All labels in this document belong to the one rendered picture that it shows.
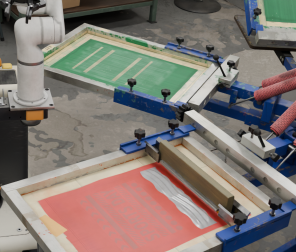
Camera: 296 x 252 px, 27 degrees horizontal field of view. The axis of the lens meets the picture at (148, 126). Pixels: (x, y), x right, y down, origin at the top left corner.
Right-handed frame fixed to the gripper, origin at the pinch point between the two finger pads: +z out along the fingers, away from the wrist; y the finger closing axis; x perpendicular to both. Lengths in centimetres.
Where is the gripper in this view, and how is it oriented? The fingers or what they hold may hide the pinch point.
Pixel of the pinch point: (18, 14)
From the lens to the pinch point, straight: 180.9
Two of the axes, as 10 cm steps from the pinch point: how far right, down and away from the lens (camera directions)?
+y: 9.8, 1.1, 1.4
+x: -1.8, 5.9, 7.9
